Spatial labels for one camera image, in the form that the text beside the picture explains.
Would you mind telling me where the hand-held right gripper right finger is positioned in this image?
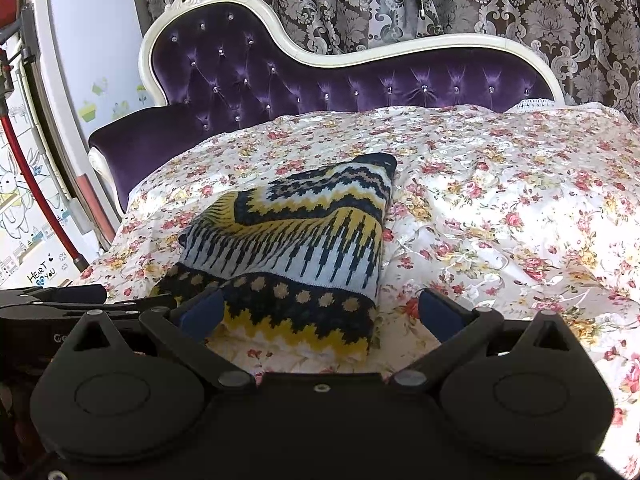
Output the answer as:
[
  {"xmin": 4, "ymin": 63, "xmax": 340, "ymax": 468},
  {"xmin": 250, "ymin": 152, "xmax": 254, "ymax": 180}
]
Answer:
[{"xmin": 388, "ymin": 287, "xmax": 584, "ymax": 393}]

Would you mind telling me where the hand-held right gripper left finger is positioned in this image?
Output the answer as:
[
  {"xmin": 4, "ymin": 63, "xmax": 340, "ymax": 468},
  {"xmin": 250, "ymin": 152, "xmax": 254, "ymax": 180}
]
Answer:
[{"xmin": 62, "ymin": 289, "xmax": 257, "ymax": 394}]

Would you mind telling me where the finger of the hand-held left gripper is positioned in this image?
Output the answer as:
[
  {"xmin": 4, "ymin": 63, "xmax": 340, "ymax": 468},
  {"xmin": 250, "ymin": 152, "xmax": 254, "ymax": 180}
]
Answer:
[
  {"xmin": 0, "ymin": 284, "xmax": 108, "ymax": 309},
  {"xmin": 102, "ymin": 293, "xmax": 179, "ymax": 319}
]

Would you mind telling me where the yellow navy white patterned sweater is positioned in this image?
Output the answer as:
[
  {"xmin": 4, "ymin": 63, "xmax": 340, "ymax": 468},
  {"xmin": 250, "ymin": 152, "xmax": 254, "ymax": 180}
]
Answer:
[{"xmin": 150, "ymin": 152, "xmax": 399, "ymax": 361}]

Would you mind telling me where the floral bed sheet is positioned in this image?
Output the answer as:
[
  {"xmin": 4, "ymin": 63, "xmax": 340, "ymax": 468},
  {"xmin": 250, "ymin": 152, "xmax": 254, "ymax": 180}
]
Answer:
[{"xmin": 70, "ymin": 100, "xmax": 640, "ymax": 478}]

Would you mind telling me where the purple tufted headboard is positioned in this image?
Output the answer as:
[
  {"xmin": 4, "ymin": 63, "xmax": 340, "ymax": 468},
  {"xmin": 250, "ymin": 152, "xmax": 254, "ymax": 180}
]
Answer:
[{"xmin": 87, "ymin": 0, "xmax": 568, "ymax": 228}]

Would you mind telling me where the white cabinet with stickers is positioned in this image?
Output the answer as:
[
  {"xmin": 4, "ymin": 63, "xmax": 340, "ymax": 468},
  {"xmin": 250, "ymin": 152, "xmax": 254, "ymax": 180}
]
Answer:
[{"xmin": 30, "ymin": 0, "xmax": 156, "ymax": 256}]

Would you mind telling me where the light grey damask curtain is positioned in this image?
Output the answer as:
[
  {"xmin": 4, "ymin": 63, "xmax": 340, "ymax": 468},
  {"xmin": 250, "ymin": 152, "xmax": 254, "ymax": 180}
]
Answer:
[{"xmin": 365, "ymin": 0, "xmax": 443, "ymax": 48}]

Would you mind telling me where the dark brown damask curtain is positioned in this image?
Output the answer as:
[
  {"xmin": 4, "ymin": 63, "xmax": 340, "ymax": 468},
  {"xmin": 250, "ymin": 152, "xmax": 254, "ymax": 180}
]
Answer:
[{"xmin": 137, "ymin": 0, "xmax": 640, "ymax": 123}]

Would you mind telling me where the red hose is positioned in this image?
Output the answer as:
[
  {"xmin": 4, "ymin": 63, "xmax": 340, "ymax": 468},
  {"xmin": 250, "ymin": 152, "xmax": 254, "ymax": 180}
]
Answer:
[{"xmin": 0, "ymin": 112, "xmax": 88, "ymax": 271}]

